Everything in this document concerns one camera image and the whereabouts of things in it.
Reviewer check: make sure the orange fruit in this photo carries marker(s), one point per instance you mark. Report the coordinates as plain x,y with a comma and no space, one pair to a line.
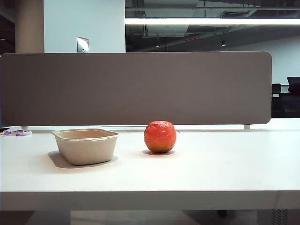
159,137

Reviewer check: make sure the beige paper lunchbox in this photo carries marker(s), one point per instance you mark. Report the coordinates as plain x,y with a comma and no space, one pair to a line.
86,150

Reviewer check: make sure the grey fabric desk divider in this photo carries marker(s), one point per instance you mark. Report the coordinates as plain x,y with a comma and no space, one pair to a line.
140,89

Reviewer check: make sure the small ceiling spotlight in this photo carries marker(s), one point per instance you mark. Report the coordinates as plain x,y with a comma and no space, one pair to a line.
224,43

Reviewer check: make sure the small black office chair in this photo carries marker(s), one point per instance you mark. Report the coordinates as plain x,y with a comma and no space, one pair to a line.
276,88

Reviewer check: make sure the purple white packet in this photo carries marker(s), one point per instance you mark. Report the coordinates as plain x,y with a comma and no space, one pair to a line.
16,132

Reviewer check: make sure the black background desk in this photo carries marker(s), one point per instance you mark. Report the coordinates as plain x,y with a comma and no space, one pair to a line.
287,105

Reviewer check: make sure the large black office chair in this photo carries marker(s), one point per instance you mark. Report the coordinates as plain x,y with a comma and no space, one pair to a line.
294,84

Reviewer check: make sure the beige round pillar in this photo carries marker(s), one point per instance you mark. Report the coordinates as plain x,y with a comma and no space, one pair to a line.
29,25

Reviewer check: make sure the grey vent grille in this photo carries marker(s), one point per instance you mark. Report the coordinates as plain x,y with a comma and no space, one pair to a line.
279,216

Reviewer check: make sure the silver wall plate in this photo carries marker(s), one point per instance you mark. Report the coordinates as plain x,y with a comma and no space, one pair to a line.
82,44

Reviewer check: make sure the white divider foot bracket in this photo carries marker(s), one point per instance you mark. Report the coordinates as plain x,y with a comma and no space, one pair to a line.
24,128
247,127

